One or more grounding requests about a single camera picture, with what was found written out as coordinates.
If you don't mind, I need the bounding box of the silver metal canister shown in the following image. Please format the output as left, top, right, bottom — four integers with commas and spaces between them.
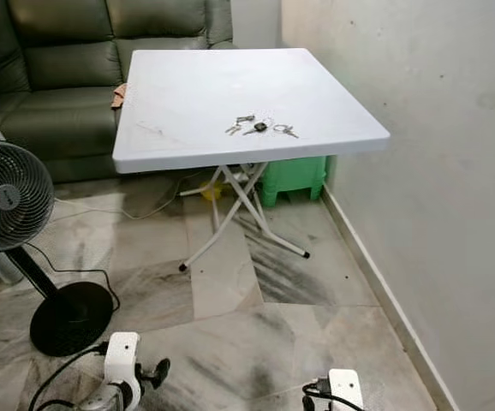
0, 250, 27, 286

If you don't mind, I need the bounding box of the small yellow object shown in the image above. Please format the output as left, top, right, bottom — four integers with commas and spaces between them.
200, 179, 224, 203

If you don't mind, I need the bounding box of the green plastic stool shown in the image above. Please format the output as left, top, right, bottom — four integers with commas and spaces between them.
259, 155, 331, 209

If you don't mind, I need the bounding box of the key bunch with black fob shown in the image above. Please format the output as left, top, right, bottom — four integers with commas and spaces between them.
225, 114, 301, 140

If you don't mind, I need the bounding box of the orange crumpled cloth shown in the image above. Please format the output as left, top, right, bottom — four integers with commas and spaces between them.
110, 82, 129, 110

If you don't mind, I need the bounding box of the white folding table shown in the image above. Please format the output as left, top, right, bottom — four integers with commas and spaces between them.
112, 48, 392, 274

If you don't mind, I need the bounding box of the dark green leather sofa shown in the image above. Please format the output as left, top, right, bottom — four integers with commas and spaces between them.
0, 0, 236, 184

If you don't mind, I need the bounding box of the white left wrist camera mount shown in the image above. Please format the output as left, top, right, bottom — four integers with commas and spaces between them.
104, 331, 142, 390

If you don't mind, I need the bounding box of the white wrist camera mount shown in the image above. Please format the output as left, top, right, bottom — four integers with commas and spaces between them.
327, 368, 366, 411
104, 331, 142, 390

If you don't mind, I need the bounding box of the black fan power cable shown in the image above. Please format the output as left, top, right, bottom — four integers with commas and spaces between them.
25, 241, 122, 314

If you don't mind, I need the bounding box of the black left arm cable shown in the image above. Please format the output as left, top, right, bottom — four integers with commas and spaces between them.
27, 341, 111, 411

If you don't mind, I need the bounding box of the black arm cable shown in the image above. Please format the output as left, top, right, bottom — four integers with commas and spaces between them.
27, 341, 111, 411
301, 381, 361, 411

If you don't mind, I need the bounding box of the thin white floor cord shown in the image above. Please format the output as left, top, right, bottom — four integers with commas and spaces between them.
53, 175, 210, 222

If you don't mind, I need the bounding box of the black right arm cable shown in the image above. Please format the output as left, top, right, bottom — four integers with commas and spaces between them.
301, 381, 361, 411

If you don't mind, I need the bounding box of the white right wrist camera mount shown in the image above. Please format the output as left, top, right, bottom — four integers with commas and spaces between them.
327, 368, 366, 411

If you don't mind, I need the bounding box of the grey pedestal fan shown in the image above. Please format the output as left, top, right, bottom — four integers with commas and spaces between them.
0, 140, 116, 359

